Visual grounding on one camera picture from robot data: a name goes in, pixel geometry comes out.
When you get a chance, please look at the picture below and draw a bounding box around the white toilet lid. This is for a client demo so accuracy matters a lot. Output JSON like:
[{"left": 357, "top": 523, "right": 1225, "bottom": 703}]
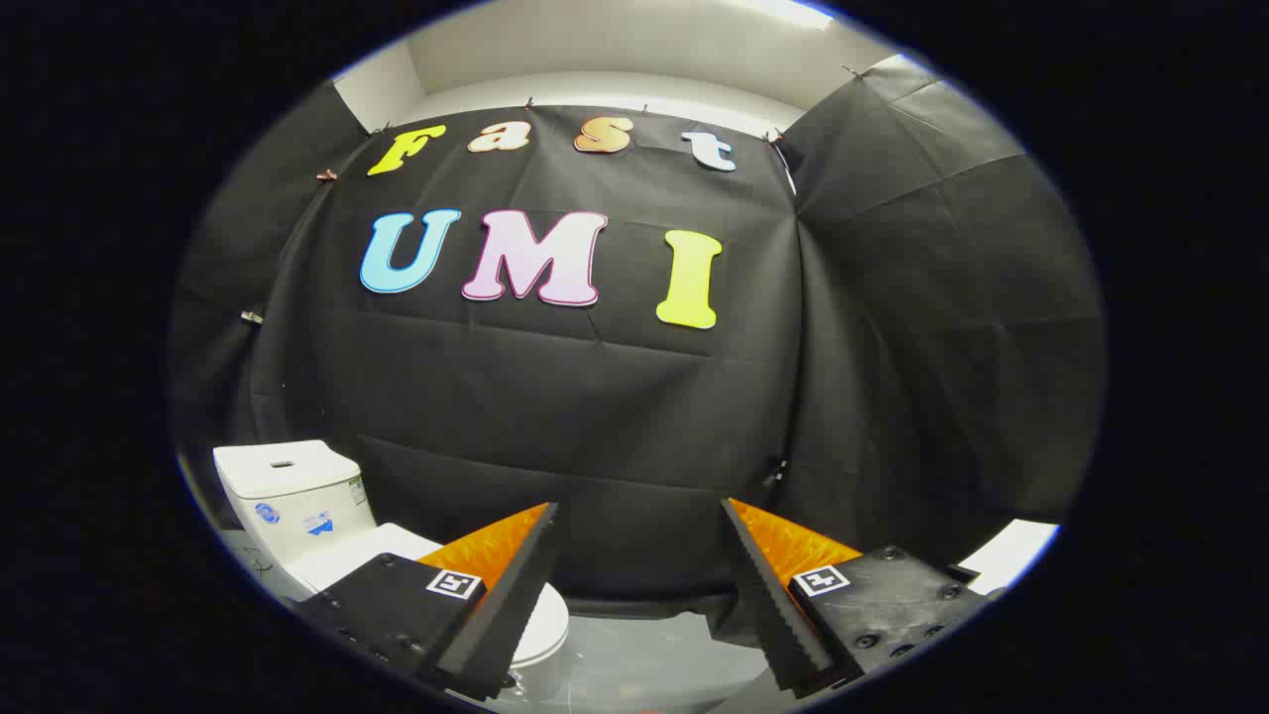
[{"left": 297, "top": 523, "right": 572, "bottom": 668}]

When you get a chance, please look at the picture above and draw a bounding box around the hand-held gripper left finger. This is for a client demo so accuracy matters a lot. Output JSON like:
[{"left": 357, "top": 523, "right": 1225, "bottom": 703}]
[{"left": 295, "top": 501, "right": 561, "bottom": 703}]

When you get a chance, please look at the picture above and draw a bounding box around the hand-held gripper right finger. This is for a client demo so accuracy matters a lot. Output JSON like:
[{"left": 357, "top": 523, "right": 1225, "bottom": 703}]
[{"left": 719, "top": 496, "right": 1007, "bottom": 698}]

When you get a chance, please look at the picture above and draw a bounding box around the white ceramic toilet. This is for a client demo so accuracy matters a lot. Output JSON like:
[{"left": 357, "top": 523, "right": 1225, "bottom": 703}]
[{"left": 212, "top": 439, "right": 572, "bottom": 707}]

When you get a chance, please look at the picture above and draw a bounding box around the black backdrop cloth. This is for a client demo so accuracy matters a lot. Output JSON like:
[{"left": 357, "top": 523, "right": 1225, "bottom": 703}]
[{"left": 169, "top": 55, "right": 1106, "bottom": 621}]

